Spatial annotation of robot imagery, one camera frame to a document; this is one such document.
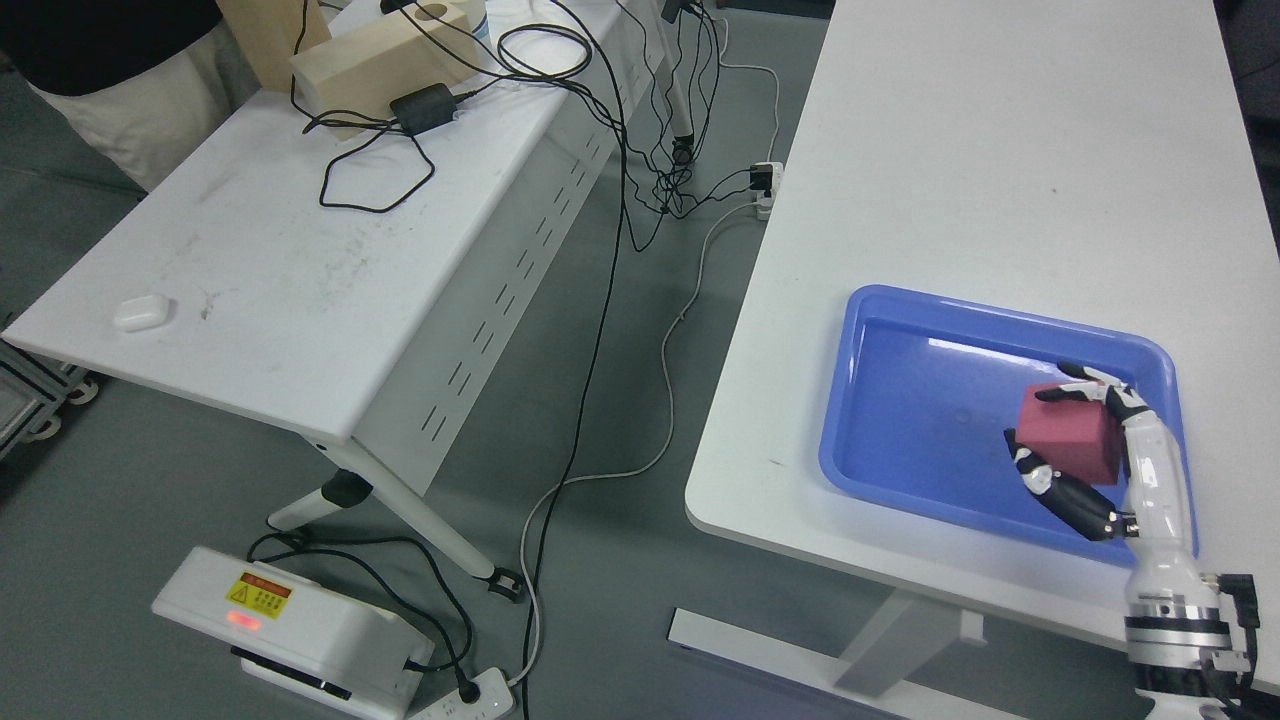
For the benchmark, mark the white power supply box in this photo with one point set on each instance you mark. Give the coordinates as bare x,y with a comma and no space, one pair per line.
324,645

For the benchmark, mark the white robot forearm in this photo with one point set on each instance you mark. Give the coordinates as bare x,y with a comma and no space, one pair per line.
1196,659

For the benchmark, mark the white folding desk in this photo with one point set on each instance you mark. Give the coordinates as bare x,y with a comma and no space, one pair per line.
369,335

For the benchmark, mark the person in beige trousers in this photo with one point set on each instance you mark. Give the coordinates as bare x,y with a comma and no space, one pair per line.
142,82

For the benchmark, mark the white pedestal table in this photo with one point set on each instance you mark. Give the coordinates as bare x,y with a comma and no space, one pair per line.
1084,160

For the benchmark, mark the pink foam block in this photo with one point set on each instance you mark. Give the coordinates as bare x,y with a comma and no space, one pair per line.
1079,438

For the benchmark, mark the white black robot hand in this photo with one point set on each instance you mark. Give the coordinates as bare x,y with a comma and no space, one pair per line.
1155,520

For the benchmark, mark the black power adapter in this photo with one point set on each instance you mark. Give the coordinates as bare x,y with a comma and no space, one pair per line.
424,109

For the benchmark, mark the blue plastic tray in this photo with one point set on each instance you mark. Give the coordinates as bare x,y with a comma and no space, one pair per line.
924,388

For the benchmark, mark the wooden block with hole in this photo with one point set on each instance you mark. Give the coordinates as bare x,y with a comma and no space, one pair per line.
357,74

